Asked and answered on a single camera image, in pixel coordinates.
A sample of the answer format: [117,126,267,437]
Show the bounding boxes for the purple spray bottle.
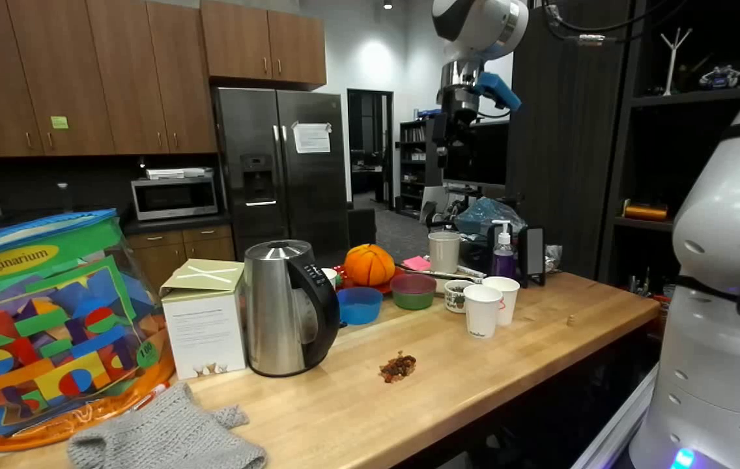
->
[492,218,515,277]

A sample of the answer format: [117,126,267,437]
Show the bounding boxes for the white paper cup rear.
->
[483,277,521,326]

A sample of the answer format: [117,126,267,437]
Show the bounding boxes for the large white mug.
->
[427,231,459,272]

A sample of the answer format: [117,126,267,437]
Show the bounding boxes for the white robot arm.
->
[625,111,740,469]

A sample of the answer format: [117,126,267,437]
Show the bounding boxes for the white paper cup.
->
[463,283,504,338]
[483,277,521,326]

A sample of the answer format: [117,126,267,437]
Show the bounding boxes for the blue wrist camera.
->
[475,70,521,111]

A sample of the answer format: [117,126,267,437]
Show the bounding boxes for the blue plastic bag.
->
[453,196,527,234]

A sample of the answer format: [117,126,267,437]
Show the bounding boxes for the wooden upper cabinets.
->
[0,0,326,156]

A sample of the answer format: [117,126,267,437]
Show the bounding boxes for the brown crumbs pile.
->
[377,351,416,384]

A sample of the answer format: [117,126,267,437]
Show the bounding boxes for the white box with green lid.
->
[162,259,244,380]

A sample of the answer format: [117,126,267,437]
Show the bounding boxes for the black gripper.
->
[439,59,483,123]

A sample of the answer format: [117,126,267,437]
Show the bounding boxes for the orange plush pumpkin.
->
[343,243,397,286]

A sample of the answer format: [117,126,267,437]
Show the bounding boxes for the grey knitted cloth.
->
[67,385,267,469]

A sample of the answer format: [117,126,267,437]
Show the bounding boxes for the small cup with grounds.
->
[444,281,472,313]

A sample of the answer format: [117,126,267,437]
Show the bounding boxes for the blue plastic bowl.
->
[336,286,382,326]

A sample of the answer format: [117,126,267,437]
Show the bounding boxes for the black refrigerator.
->
[213,87,350,263]

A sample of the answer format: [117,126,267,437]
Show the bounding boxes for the stainless steel electric kettle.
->
[244,239,340,377]

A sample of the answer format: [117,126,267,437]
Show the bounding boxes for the silver microwave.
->
[131,178,218,221]

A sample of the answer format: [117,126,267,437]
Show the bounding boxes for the white paper cup front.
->
[463,283,504,338]

